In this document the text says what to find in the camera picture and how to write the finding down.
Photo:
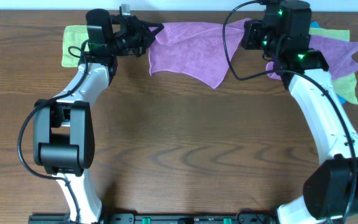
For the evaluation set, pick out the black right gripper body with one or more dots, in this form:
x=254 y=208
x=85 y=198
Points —
x=257 y=38

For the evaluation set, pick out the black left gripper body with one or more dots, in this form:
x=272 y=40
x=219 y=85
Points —
x=142 y=35

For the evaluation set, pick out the purple microfiber cloth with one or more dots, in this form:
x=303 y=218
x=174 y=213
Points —
x=197 y=49

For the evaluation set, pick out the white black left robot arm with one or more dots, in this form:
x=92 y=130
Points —
x=63 y=129

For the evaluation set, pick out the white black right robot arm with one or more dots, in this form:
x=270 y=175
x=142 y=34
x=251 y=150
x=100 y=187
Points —
x=330 y=194

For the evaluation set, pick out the blue cloth in pile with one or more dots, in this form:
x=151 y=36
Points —
x=314 y=24

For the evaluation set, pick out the purple cloth in pile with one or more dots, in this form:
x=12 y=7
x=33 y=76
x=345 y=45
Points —
x=338 y=54

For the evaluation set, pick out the green cloth in pile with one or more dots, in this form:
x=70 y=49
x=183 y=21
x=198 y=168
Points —
x=345 y=86

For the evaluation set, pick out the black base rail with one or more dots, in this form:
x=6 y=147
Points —
x=128 y=218

